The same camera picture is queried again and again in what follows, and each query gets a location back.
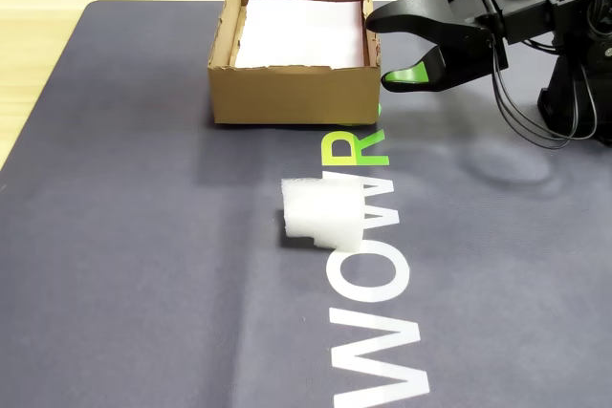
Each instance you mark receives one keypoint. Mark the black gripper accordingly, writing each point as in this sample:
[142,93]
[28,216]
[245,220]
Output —
[521,6]

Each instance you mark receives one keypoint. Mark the white foam block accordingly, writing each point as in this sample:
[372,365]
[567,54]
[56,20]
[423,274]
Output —
[320,212]

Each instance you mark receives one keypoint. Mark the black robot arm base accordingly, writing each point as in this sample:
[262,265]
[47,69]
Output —
[557,92]

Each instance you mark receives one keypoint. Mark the white sheet lining box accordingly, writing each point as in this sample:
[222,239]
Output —
[296,30]

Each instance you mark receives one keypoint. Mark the brown cardboard box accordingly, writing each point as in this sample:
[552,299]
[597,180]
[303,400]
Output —
[287,97]

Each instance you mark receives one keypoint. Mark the grey mat with WOW print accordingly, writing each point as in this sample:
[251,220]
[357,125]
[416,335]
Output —
[143,284]

